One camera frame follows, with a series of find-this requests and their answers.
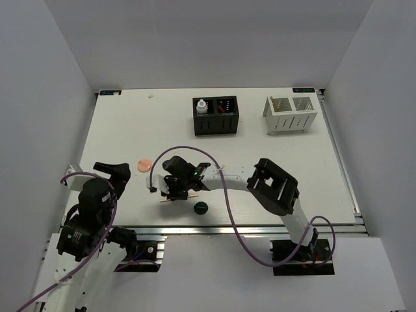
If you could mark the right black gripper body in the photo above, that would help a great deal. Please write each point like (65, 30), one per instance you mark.
(178, 188)

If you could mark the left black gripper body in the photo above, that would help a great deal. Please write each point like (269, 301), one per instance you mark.
(106, 215)

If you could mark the gold brush horizontal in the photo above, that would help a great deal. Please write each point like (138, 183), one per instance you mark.
(169, 200)

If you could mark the pink puff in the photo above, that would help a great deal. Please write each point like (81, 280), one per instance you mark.
(144, 165)

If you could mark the white small bottle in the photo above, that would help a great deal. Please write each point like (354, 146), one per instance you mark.
(201, 107)

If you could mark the gold brush vertical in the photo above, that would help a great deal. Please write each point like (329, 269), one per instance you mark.
(277, 103)

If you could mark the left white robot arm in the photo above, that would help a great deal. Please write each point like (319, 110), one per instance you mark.
(90, 247)

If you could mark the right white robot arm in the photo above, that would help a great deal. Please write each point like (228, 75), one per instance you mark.
(275, 190)

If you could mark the green puff lower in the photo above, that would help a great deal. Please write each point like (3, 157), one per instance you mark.
(200, 208)

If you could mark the black organizer box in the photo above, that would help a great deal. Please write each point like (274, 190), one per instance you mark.
(215, 122)

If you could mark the white organizer box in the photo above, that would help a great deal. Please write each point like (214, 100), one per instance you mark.
(297, 115)

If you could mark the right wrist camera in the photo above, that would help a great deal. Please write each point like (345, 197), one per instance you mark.
(157, 183)

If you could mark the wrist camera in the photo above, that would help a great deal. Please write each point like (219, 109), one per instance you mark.
(157, 183)
(76, 182)

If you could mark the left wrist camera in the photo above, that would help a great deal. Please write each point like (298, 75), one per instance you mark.
(76, 182)

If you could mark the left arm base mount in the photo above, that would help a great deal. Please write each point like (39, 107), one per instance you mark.
(147, 256)

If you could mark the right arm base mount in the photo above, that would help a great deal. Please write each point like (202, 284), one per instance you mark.
(304, 263)

